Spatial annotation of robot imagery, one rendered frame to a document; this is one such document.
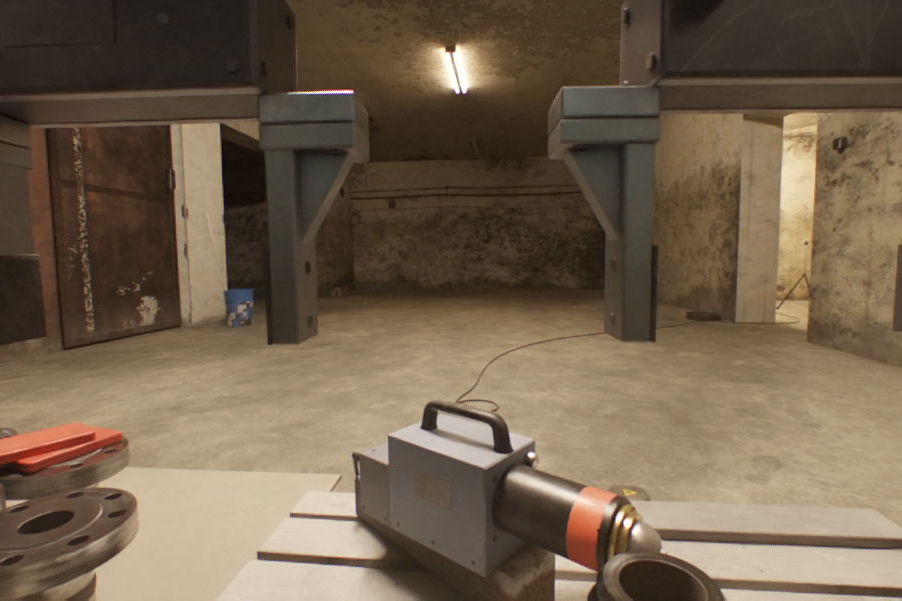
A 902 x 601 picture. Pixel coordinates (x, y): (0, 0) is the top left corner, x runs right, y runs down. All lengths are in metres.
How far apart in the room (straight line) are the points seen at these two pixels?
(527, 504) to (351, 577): 0.38
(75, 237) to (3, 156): 4.64
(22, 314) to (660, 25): 0.30
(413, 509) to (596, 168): 0.70
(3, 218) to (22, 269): 0.02
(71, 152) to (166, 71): 4.80
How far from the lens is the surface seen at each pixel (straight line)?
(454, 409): 0.79
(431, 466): 0.78
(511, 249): 10.84
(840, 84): 0.25
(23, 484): 1.35
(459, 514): 0.77
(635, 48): 0.24
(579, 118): 0.20
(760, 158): 5.94
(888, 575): 1.19
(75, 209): 4.96
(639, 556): 0.57
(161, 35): 0.23
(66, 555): 0.99
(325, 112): 0.21
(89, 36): 0.25
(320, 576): 0.97
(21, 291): 0.29
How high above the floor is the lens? 0.69
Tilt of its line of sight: 5 degrees down
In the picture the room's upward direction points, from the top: 1 degrees counter-clockwise
